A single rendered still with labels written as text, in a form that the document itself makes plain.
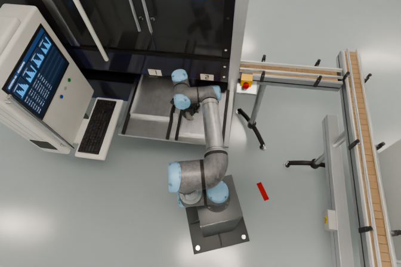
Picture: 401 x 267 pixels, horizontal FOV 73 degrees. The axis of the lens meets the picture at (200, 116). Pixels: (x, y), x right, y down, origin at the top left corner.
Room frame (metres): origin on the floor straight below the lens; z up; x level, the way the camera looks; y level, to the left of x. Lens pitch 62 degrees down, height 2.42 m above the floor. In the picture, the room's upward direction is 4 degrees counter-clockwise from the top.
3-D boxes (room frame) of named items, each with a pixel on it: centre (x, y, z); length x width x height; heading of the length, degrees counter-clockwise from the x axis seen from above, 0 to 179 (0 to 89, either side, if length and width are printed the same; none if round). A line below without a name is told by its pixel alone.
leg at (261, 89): (1.12, -0.48, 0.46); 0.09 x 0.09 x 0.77; 78
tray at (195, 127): (0.86, -0.02, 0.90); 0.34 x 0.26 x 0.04; 168
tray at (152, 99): (1.02, 0.29, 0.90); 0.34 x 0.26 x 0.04; 168
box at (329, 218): (0.19, -0.79, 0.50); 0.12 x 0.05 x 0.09; 168
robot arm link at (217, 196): (0.32, -0.05, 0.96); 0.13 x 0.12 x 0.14; 91
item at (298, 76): (1.09, -0.62, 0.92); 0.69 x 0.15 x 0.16; 78
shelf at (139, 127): (0.92, 0.14, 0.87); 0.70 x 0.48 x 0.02; 78
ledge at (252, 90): (1.05, -0.33, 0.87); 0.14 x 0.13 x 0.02; 168
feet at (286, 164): (0.69, -0.96, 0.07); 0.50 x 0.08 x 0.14; 78
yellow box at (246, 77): (1.01, -0.31, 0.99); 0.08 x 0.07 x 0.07; 168
